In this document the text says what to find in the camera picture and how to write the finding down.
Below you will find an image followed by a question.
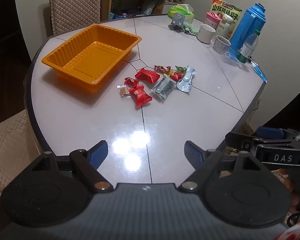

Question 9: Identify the grey phone stand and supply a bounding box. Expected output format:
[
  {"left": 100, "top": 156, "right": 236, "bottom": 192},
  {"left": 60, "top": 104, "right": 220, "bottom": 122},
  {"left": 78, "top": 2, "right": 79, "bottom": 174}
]
[{"left": 168, "top": 12, "right": 185, "bottom": 32}]

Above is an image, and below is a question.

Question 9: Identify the clear plastic water bottle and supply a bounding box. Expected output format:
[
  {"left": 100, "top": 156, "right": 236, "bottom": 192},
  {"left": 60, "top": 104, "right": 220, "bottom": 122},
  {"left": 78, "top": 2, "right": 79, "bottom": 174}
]
[{"left": 237, "top": 29, "right": 261, "bottom": 64}]

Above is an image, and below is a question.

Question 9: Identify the red white-print candy packet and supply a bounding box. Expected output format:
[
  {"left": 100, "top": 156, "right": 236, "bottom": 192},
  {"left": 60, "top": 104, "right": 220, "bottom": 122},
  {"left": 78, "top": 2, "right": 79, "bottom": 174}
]
[{"left": 128, "top": 84, "right": 153, "bottom": 109}]

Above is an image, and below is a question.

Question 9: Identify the blue white tube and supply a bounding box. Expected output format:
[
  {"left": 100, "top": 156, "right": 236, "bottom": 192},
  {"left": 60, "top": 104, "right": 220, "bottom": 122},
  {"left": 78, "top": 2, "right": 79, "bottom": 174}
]
[{"left": 249, "top": 57, "right": 268, "bottom": 83}]

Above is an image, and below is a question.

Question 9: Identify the dark red long candy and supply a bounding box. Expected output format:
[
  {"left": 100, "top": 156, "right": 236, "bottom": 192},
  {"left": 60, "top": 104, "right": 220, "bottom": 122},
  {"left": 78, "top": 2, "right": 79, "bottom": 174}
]
[{"left": 154, "top": 65, "right": 172, "bottom": 73}]

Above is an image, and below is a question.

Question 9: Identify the large red snack packet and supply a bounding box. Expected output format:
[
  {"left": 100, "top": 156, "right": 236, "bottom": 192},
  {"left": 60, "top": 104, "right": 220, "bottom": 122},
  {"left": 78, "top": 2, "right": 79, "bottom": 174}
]
[{"left": 135, "top": 68, "right": 161, "bottom": 84}]

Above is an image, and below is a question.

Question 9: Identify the red yellow candy packet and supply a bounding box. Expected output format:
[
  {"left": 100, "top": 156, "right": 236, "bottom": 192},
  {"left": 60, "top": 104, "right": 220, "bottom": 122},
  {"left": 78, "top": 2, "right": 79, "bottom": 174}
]
[{"left": 169, "top": 71, "right": 184, "bottom": 82}]

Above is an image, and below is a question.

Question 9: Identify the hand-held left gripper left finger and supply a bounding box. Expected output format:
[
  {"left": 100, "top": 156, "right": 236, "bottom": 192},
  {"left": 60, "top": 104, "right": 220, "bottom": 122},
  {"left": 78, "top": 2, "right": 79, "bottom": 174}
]
[{"left": 31, "top": 140, "right": 114, "bottom": 194}]

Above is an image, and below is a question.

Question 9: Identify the green tissue box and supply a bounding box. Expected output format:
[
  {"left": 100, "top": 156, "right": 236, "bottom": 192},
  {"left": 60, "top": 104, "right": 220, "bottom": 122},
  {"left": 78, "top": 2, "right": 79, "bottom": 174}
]
[{"left": 168, "top": 4, "right": 195, "bottom": 24}]

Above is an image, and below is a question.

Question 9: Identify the clear blue plastic box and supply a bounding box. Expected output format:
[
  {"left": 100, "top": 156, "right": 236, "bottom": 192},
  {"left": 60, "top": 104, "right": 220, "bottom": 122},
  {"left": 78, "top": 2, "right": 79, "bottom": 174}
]
[{"left": 224, "top": 51, "right": 240, "bottom": 64}]

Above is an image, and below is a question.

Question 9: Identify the pink lidded bottle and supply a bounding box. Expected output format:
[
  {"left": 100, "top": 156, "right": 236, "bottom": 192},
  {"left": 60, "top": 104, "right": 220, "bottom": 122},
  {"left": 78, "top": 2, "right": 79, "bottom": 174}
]
[{"left": 205, "top": 12, "right": 222, "bottom": 30}]

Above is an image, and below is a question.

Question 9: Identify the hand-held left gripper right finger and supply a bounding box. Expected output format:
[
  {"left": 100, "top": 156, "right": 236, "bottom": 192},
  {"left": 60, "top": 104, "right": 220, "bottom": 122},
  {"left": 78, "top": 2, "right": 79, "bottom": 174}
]
[{"left": 181, "top": 140, "right": 264, "bottom": 193}]

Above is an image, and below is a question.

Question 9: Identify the patterned white cup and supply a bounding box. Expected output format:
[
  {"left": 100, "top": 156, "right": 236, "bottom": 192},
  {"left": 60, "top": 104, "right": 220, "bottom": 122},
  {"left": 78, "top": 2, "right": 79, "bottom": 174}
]
[{"left": 213, "top": 35, "right": 232, "bottom": 54}]

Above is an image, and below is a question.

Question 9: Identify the sunflower seed snack bag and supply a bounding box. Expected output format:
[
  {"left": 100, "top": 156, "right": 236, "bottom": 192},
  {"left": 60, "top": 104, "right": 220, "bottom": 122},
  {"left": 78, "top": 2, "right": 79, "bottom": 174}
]
[{"left": 210, "top": 0, "right": 243, "bottom": 39}]

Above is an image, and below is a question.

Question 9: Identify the white flask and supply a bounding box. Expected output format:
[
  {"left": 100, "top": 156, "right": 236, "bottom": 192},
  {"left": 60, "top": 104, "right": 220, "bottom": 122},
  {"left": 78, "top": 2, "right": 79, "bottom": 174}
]
[{"left": 216, "top": 14, "right": 234, "bottom": 39}]

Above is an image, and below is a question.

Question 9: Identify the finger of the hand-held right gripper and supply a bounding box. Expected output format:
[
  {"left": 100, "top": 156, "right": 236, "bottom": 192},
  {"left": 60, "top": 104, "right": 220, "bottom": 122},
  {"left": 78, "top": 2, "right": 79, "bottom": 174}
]
[
  {"left": 256, "top": 126, "right": 300, "bottom": 140},
  {"left": 225, "top": 131, "right": 258, "bottom": 153}
]

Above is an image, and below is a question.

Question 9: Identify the silver green snack packet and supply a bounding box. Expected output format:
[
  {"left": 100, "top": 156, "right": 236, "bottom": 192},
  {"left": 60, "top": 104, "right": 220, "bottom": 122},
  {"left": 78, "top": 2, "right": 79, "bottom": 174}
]
[{"left": 177, "top": 65, "right": 197, "bottom": 93}]

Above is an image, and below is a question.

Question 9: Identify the brown candy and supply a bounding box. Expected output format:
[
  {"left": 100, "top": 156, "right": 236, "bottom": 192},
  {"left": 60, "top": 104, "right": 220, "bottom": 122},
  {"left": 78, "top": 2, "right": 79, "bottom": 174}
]
[{"left": 116, "top": 85, "right": 130, "bottom": 97}]

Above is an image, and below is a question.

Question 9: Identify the clear dark snack packet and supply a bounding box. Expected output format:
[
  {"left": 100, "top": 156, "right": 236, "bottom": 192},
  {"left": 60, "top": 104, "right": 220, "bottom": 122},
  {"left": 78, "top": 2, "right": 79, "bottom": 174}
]
[{"left": 151, "top": 76, "right": 177, "bottom": 100}]

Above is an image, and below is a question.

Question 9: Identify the blue thermos jug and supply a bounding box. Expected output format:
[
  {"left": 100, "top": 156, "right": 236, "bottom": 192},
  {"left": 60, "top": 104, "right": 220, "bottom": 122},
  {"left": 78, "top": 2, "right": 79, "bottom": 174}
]
[{"left": 226, "top": 2, "right": 267, "bottom": 58}]

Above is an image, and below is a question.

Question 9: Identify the beige quilted chair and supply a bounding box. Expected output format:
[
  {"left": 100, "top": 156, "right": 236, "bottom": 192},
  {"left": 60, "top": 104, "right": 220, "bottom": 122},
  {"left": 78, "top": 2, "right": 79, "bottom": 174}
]
[
  {"left": 0, "top": 110, "right": 44, "bottom": 198},
  {"left": 48, "top": 0, "right": 102, "bottom": 35}
]

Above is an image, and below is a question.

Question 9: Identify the orange plastic tray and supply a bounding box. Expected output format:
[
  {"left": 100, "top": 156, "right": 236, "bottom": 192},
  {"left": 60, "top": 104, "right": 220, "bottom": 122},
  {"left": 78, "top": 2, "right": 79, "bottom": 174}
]
[{"left": 42, "top": 24, "right": 142, "bottom": 87}]

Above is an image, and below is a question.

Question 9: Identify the green cloth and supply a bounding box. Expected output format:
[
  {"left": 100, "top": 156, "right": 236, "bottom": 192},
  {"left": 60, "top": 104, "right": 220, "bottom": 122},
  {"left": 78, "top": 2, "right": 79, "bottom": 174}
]
[{"left": 183, "top": 22, "right": 199, "bottom": 35}]

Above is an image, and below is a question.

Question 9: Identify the red white patterned clothing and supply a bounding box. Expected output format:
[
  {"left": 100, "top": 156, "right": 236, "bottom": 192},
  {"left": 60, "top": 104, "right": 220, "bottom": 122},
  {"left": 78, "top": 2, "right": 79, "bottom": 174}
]
[{"left": 275, "top": 220, "right": 300, "bottom": 240}]

